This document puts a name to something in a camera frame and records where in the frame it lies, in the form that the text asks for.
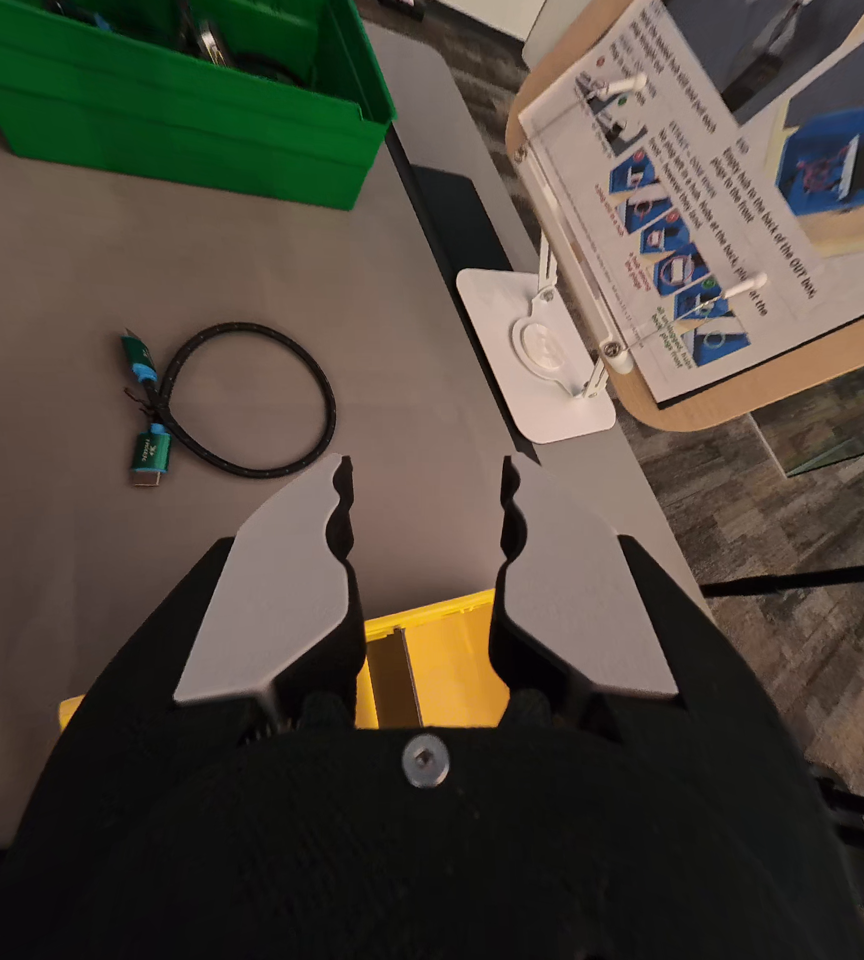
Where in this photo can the yellow plastic bin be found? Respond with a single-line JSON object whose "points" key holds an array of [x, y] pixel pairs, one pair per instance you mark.
{"points": [[447, 660]]}

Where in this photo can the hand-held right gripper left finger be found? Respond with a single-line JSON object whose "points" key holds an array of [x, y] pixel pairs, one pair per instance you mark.
{"points": [[267, 600]]}

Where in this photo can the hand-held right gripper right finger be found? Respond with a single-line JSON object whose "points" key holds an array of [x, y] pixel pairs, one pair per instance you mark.
{"points": [[582, 600]]}

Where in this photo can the instruction sheet on wooden board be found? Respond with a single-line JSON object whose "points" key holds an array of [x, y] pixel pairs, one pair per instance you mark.
{"points": [[747, 195]]}

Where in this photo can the green plastic bin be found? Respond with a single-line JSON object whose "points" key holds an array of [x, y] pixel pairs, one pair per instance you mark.
{"points": [[177, 120]]}

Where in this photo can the dark flat mat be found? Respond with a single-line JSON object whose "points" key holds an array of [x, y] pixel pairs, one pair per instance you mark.
{"points": [[455, 218]]}

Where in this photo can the white stand base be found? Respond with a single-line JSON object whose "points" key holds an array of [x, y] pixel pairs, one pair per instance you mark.
{"points": [[545, 360]]}

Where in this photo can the black sign stand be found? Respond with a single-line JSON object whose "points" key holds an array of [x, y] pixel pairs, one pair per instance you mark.
{"points": [[807, 578]]}

